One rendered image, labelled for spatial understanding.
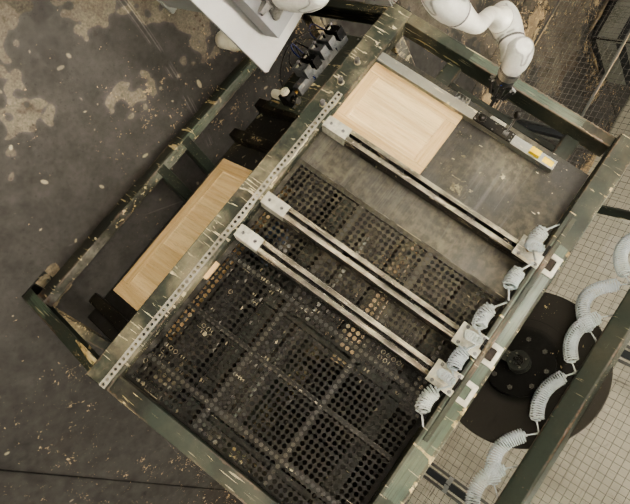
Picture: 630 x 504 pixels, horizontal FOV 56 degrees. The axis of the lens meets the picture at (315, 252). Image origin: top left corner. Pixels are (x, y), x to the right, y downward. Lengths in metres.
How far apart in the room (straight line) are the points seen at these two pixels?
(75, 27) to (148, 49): 0.37
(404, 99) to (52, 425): 2.62
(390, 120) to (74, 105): 1.49
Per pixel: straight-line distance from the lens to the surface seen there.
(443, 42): 3.05
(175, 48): 3.33
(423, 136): 2.83
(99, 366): 2.66
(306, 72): 2.85
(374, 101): 2.89
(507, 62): 2.51
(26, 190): 3.15
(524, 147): 2.88
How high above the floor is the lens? 2.85
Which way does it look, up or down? 40 degrees down
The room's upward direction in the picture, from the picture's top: 118 degrees clockwise
